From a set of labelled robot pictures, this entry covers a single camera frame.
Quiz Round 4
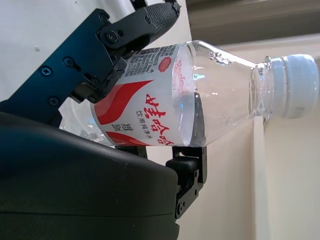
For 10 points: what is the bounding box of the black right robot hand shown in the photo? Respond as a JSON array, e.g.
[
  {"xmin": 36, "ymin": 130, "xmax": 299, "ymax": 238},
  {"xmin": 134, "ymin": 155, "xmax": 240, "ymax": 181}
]
[{"xmin": 0, "ymin": 0, "xmax": 208, "ymax": 240}]

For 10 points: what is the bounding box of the clear plastic water bottle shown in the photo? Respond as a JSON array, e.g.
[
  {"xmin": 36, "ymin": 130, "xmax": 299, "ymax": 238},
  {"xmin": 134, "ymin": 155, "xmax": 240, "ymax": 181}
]
[{"xmin": 58, "ymin": 39, "xmax": 320, "ymax": 148}]

